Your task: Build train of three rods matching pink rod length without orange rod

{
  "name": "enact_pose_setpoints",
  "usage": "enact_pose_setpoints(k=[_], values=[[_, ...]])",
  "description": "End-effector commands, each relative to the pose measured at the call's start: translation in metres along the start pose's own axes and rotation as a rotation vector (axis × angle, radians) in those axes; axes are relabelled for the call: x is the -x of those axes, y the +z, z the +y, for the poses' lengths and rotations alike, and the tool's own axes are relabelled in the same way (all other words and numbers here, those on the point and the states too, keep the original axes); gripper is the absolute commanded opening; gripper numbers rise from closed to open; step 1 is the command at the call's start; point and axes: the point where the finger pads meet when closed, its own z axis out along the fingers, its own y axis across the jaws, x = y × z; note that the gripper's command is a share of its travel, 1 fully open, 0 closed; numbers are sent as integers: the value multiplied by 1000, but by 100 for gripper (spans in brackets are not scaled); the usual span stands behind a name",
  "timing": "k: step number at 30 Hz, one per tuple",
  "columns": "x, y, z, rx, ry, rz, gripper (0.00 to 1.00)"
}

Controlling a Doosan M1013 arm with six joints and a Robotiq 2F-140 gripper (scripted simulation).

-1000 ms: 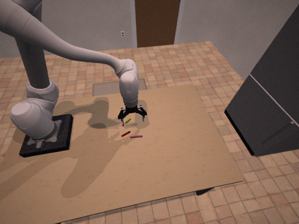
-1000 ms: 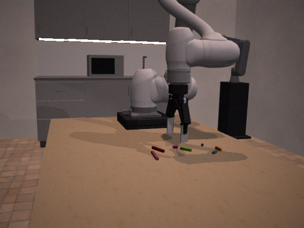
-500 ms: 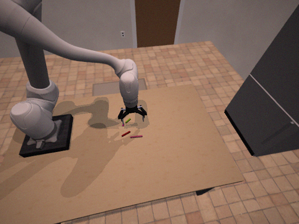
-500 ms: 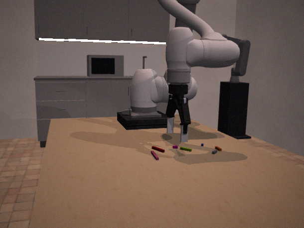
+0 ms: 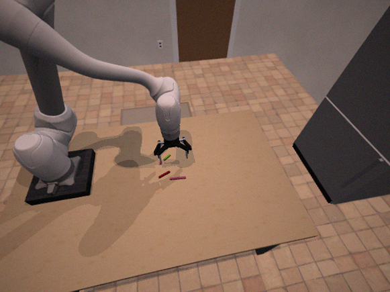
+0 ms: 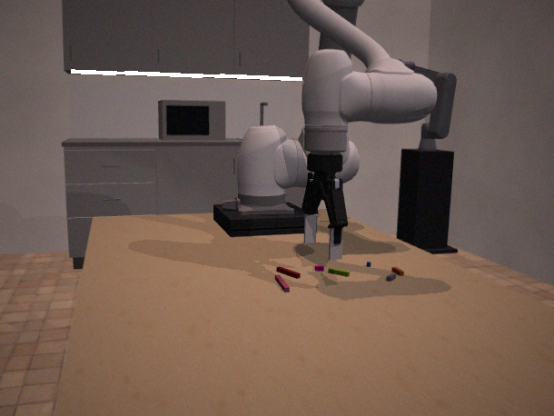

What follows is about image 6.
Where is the lime green rod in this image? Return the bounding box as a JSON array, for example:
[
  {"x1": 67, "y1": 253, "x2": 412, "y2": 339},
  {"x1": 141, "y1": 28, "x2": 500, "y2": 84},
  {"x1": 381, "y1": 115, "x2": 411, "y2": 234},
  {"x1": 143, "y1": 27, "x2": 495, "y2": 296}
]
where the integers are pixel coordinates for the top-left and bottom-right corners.
[{"x1": 328, "y1": 268, "x2": 350, "y2": 277}]

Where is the orange rod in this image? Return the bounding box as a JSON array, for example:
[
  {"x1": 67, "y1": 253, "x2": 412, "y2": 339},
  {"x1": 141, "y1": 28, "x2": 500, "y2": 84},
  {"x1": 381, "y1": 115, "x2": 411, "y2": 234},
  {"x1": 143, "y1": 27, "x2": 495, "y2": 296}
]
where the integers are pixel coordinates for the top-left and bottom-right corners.
[{"x1": 391, "y1": 267, "x2": 404, "y2": 276}]

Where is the pink rod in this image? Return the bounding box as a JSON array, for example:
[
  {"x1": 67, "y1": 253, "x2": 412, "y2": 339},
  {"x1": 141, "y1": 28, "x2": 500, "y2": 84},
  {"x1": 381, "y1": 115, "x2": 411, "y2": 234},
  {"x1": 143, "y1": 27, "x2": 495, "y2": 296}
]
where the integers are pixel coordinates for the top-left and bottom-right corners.
[{"x1": 275, "y1": 275, "x2": 290, "y2": 292}]

